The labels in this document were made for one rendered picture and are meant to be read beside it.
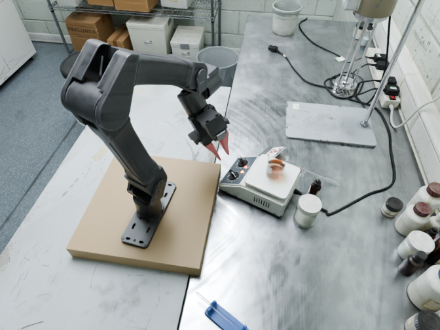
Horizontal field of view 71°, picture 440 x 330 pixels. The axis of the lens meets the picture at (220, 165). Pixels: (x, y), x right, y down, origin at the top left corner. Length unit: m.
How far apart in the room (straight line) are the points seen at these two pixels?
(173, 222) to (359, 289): 0.47
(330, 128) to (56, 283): 0.94
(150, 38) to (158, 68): 2.40
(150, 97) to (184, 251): 0.69
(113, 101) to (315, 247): 0.60
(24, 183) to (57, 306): 1.67
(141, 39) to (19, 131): 1.26
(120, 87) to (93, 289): 0.50
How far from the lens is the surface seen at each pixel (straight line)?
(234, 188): 0.85
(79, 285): 0.84
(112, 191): 0.90
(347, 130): 1.15
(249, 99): 1.22
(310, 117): 1.17
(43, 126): 2.82
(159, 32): 2.93
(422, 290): 0.83
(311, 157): 1.03
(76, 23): 3.25
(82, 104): 0.52
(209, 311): 0.73
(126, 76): 0.51
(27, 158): 2.61
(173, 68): 0.63
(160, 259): 0.76
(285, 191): 0.81
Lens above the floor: 1.63
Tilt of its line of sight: 49 degrees down
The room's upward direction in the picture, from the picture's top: straight up
